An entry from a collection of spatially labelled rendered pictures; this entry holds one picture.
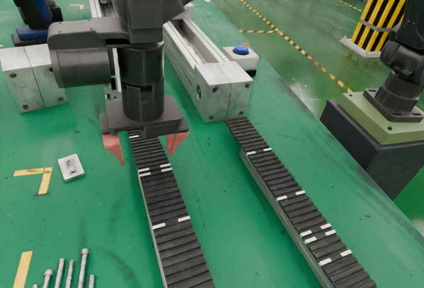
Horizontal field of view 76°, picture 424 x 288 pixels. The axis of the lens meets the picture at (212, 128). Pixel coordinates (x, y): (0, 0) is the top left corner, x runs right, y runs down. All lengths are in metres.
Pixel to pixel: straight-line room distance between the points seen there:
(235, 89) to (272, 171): 0.19
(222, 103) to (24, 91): 0.39
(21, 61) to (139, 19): 0.38
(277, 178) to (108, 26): 0.33
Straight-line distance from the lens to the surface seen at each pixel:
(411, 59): 0.69
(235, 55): 0.77
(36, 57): 0.66
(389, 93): 0.74
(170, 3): 0.32
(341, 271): 0.41
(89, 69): 0.34
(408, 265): 0.51
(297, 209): 0.43
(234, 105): 0.59
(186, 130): 0.41
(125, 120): 0.39
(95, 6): 1.01
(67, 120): 0.62
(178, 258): 0.36
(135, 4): 0.30
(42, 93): 0.65
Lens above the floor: 1.14
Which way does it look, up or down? 39 degrees down
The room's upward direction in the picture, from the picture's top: 8 degrees clockwise
